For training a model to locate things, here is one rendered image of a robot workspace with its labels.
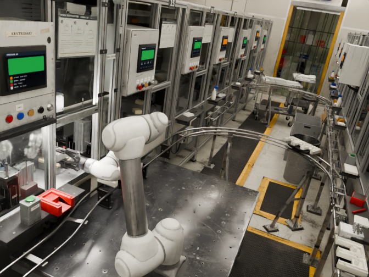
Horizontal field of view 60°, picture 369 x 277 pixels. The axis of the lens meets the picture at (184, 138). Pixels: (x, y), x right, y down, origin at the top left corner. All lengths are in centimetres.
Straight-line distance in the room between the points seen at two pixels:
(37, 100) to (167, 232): 90
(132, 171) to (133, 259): 40
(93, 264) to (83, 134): 92
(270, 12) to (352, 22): 210
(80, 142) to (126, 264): 109
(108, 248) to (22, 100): 92
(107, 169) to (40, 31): 82
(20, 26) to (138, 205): 91
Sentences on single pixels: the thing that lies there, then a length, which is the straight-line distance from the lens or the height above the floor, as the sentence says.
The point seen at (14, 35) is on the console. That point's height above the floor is 177.
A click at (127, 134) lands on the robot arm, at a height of 145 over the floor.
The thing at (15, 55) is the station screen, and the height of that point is 170.
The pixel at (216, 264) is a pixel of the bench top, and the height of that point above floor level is 68.
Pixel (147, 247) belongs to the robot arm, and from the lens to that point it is 158.
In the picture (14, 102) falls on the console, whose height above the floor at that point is 149.
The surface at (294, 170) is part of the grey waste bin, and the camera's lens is 457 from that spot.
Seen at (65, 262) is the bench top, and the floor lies 68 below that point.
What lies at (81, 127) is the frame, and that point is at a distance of 233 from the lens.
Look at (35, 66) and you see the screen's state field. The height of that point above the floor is 164.
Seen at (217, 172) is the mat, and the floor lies 1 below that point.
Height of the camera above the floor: 197
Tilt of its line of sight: 22 degrees down
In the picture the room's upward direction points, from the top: 9 degrees clockwise
